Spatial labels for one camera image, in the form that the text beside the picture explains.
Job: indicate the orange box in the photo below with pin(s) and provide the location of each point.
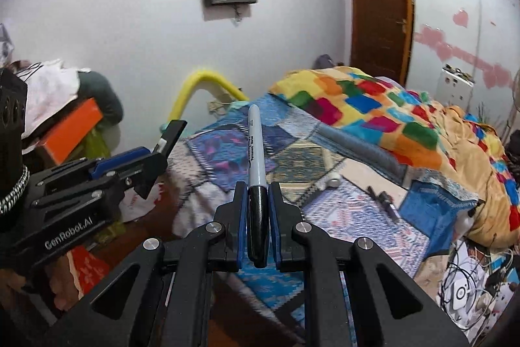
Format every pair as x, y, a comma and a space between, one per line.
56, 146

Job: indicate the frosted glass wardrobe door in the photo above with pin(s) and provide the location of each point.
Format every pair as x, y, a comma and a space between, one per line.
478, 37

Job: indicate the colourful checkered blanket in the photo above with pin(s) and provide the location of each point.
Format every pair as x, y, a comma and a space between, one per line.
420, 133

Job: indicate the yellow foam bed rail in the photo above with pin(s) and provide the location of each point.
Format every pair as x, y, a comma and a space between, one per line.
203, 97

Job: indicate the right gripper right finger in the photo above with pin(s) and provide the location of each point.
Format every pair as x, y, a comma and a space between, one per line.
355, 294

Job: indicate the brown wooden door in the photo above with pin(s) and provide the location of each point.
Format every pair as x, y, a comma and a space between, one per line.
382, 37

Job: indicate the purple black spray bottle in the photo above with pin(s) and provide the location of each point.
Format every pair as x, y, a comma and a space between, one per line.
387, 204

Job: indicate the patchwork blue bedsheet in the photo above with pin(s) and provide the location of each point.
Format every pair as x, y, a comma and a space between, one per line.
299, 152

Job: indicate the white plastic bag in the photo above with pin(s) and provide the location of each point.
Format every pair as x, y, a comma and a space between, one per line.
51, 86

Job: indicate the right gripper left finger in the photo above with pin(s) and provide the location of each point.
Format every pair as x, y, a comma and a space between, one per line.
160, 294

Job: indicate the person's left hand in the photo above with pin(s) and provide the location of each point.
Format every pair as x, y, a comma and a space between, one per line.
60, 279

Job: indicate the white tape roll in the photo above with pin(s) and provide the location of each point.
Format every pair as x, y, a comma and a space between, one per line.
332, 180

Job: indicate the black and white marker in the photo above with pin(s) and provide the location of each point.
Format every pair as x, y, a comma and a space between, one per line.
258, 207

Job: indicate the black cap clear pen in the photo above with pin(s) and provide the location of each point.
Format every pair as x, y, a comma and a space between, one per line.
375, 198

